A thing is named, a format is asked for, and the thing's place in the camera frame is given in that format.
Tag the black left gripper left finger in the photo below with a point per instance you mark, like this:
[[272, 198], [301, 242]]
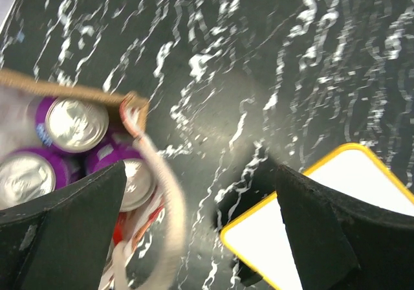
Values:
[[61, 240]]

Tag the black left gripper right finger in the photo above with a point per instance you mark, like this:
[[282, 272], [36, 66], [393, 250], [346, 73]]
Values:
[[339, 242]]

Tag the brown canvas bag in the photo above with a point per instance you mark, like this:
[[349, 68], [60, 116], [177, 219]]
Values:
[[127, 113]]

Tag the yellow framed whiteboard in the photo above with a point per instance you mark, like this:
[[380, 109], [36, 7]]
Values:
[[258, 237]]

